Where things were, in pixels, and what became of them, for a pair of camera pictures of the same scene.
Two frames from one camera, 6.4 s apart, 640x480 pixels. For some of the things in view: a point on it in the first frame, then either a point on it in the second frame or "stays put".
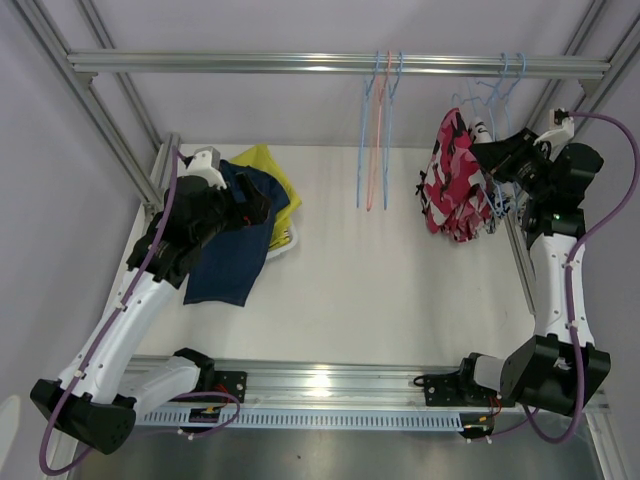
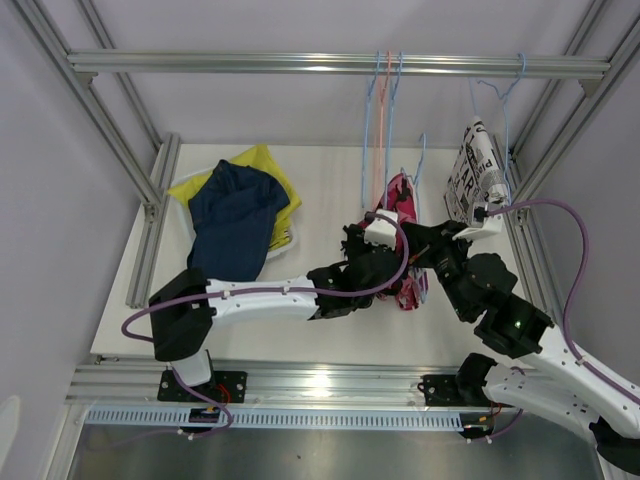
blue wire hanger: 490,204 to 422,275
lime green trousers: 260,157 stays put
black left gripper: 255,211 to 355,242
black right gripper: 496,156 to 429,241
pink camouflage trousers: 455,190 to 411,287
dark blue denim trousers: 225,265 stays put
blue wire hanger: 388,128 stays put
